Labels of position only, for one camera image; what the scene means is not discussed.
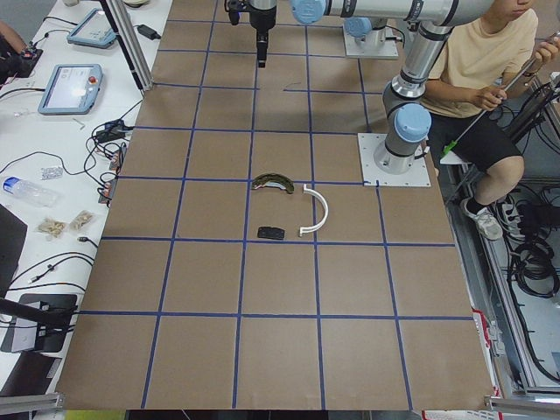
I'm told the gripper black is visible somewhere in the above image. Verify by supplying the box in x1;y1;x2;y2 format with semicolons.
224;0;277;68

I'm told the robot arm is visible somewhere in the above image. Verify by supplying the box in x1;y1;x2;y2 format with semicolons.
290;1;492;170
343;17;388;44

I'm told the black power adapter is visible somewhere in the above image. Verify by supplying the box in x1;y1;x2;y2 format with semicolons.
136;24;161;40

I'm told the dark brake shoe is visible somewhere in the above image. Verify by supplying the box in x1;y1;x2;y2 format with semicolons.
251;172;295;194

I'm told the white curved plastic part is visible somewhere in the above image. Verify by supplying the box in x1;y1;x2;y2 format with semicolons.
297;184;330;237

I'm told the far teach pendant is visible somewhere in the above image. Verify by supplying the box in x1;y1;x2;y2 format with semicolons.
66;9;116;49

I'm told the teach pendant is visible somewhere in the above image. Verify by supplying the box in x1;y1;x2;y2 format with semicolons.
38;64;103;116
66;9;116;49

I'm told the black brake pad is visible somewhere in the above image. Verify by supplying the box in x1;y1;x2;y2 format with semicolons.
257;226;285;241

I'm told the near teach pendant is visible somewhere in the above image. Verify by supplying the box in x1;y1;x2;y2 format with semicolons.
38;64;103;116

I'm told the long metal rod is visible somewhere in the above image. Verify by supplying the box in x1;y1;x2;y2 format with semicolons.
441;37;560;158

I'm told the seated person beige shirt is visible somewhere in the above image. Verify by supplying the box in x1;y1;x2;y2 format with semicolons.
422;1;559;241

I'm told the plastic water bottle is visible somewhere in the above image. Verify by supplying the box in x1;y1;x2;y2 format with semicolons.
1;176;60;207

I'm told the black laptop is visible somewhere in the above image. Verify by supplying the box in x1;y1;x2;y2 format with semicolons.
0;206;27;298

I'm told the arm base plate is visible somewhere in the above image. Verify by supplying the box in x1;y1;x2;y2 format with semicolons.
343;27;399;60
357;133;431;187

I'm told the aluminium frame post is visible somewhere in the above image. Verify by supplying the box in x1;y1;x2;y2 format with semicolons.
100;0;153;92

